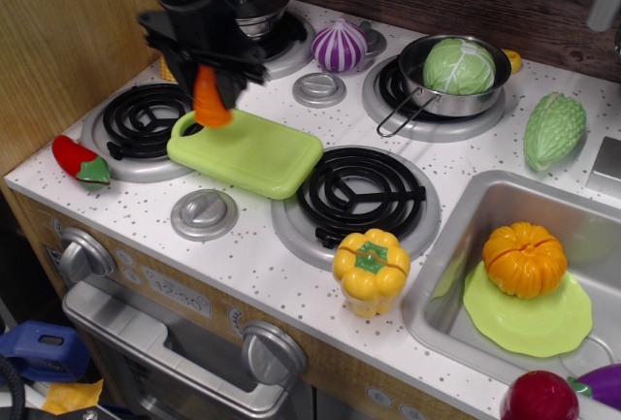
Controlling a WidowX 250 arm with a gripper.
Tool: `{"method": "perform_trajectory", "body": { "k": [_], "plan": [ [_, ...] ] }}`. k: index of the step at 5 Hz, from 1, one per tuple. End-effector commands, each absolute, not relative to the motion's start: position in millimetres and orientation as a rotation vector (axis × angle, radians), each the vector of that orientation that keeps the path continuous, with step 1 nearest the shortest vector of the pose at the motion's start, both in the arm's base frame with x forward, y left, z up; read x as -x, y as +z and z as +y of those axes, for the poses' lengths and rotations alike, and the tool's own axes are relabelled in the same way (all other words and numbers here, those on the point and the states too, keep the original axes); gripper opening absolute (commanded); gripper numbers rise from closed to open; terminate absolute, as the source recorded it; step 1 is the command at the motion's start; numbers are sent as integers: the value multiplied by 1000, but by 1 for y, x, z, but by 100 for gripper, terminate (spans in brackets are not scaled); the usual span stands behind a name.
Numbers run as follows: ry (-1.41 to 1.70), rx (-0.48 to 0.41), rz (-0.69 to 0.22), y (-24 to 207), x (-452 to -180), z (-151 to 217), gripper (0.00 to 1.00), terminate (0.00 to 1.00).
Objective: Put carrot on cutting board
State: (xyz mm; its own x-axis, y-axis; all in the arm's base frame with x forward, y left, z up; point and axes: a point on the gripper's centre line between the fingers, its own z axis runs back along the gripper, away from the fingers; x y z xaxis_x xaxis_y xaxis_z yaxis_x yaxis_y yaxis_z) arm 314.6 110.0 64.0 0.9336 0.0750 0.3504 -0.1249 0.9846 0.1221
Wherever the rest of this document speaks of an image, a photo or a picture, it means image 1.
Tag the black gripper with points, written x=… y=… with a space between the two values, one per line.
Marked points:
x=205 y=32

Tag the orange toy carrot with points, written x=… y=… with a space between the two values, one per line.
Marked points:
x=207 y=103

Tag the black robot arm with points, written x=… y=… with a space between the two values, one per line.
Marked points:
x=195 y=33

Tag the green plastic cutting board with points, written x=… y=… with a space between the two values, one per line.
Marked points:
x=251 y=152

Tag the yellow toy corn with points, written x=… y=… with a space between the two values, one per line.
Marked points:
x=165 y=72

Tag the black front left burner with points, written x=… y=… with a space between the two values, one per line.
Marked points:
x=139 y=121

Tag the steel pot with lid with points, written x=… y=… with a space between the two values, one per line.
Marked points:
x=259 y=18

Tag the black back left burner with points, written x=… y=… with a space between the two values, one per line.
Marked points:
x=277 y=35

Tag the grey stovetop knob middle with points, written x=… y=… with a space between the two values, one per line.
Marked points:
x=319 y=90

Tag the grey stovetop knob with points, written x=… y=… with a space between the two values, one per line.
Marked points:
x=319 y=90
x=204 y=215
x=376 y=44

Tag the purple toy onion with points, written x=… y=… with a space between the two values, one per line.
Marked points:
x=339 y=47

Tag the grey stovetop knob front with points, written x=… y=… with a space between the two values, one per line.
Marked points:
x=204 y=215

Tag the red toy chili pepper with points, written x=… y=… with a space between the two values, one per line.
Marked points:
x=85 y=166

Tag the grey stovetop knob back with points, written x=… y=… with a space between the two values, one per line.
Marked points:
x=376 y=44

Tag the black front right burner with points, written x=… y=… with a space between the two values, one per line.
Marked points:
x=355 y=189

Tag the steel frying pan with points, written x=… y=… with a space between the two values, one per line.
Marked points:
x=411 y=61

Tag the silver oven knob left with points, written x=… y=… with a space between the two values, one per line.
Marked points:
x=83 y=256

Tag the silver oven knob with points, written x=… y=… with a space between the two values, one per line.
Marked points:
x=83 y=256
x=269 y=355

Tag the green toy cabbage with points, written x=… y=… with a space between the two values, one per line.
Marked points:
x=459 y=66

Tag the yellow toy bell pepper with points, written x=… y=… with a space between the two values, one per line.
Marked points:
x=372 y=270

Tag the silver oven knob right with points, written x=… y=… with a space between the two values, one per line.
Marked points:
x=269 y=355

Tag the yellow toy cup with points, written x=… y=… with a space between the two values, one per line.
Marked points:
x=514 y=58

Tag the blue plastic clamp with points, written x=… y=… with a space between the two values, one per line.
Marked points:
x=46 y=352

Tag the green toy bitter melon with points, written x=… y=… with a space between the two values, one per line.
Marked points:
x=553 y=130

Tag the yellow cloth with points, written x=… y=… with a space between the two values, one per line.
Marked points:
x=65 y=397

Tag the silver toy sink basin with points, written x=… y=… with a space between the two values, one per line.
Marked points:
x=588 y=231

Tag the orange toy pumpkin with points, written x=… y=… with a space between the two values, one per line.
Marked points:
x=524 y=260

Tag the silver toy faucet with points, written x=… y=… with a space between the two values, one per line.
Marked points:
x=602 y=14

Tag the light green plastic plate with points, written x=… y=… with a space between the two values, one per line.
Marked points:
x=541 y=327

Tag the red toy apple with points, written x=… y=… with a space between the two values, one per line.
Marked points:
x=540 y=395

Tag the purple toy eggplant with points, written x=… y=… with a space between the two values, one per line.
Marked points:
x=601 y=385

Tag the silver oven door handle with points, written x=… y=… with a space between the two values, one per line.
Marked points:
x=173 y=369

